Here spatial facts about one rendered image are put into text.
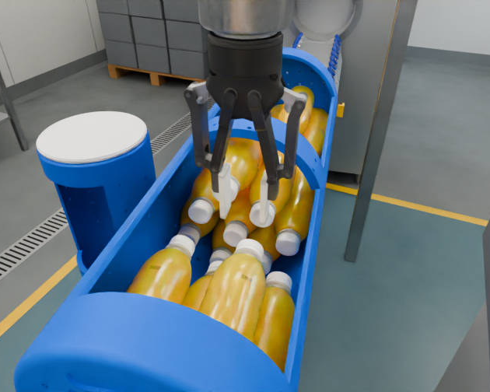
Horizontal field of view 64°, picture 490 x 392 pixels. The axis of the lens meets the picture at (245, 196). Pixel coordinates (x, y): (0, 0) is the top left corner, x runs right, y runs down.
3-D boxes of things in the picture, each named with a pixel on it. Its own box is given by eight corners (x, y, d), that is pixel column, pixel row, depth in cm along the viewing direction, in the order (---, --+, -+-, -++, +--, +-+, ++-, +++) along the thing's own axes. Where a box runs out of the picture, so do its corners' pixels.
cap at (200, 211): (218, 208, 66) (215, 214, 64) (205, 219, 68) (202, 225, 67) (200, 193, 65) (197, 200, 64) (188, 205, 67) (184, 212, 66)
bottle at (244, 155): (236, 145, 79) (207, 200, 65) (235, 113, 75) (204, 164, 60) (270, 149, 78) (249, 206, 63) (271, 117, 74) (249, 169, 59)
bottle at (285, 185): (263, 138, 77) (239, 191, 62) (299, 138, 75) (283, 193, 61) (266, 168, 81) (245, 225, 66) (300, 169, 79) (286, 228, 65)
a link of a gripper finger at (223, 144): (237, 95, 40) (225, 90, 40) (215, 178, 47) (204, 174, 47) (246, 82, 43) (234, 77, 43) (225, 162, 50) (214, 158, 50)
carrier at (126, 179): (123, 300, 169) (95, 362, 146) (68, 111, 117) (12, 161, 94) (187, 307, 166) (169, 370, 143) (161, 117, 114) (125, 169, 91)
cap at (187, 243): (167, 262, 59) (172, 254, 60) (191, 265, 58) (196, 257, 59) (162, 243, 57) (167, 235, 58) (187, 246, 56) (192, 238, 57)
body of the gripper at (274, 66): (294, 22, 40) (288, 106, 46) (215, 17, 42) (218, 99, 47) (281, 41, 34) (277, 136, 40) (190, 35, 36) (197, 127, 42)
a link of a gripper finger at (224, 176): (223, 175, 47) (218, 174, 47) (225, 219, 51) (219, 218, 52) (230, 162, 50) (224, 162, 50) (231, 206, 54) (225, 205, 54)
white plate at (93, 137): (68, 108, 116) (69, 112, 116) (12, 155, 94) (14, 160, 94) (159, 113, 113) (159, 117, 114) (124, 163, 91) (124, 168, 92)
